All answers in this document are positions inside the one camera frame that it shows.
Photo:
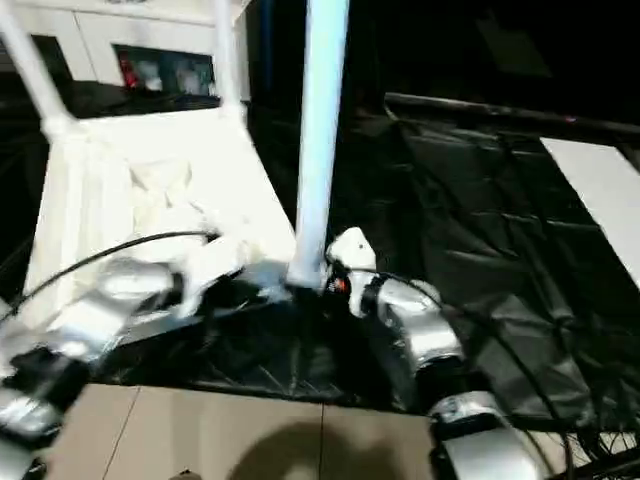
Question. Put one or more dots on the white plastic table top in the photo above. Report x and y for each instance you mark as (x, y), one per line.
(100, 200)

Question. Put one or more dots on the black mat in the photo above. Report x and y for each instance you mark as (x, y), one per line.
(475, 250)

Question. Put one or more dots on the black flat screen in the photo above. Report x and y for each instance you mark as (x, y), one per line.
(500, 112)

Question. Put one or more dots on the black panel with blue edge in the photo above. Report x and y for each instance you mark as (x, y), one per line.
(267, 50)

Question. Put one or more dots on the white flat board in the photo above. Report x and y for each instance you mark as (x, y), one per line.
(600, 190)

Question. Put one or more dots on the white glass-door cabinet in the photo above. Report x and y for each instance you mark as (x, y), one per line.
(125, 25)

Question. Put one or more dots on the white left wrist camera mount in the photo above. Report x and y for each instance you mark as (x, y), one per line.
(210, 265)

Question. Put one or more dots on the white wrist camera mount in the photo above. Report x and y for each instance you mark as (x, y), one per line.
(210, 265)
(352, 245)

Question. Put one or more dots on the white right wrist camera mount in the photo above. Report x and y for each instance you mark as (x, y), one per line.
(352, 245)

